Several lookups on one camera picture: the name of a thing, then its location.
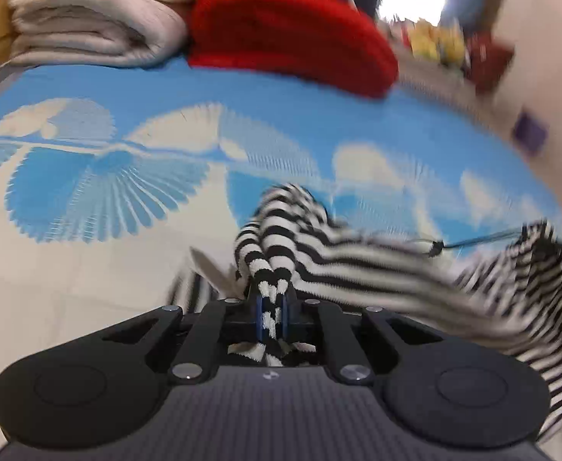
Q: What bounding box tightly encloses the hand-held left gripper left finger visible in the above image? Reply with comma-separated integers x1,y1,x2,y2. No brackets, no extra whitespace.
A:
101,293,264,385

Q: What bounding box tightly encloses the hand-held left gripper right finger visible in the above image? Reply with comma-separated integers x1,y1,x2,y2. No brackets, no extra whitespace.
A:
282,288,444,385

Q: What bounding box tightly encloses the black white striped hoodie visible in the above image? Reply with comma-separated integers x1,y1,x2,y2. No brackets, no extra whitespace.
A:
166,182,562,443

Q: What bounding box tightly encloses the purple paper bag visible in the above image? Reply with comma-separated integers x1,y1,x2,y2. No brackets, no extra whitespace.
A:
511,111,549,155

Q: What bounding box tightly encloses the blue patterned bed mat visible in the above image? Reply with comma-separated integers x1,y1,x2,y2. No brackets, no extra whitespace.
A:
0,53,562,443

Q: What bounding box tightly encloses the red cushion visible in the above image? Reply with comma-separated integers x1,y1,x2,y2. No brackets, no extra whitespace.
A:
468,33,515,95

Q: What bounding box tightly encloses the yellow duck plush toy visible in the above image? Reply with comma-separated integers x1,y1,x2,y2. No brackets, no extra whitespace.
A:
405,20,443,59

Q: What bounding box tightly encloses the red folded blanket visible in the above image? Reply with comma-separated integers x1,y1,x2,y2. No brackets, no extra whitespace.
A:
187,0,400,99

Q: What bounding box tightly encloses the cream folded blanket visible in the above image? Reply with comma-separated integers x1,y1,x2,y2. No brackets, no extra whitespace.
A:
8,0,211,68

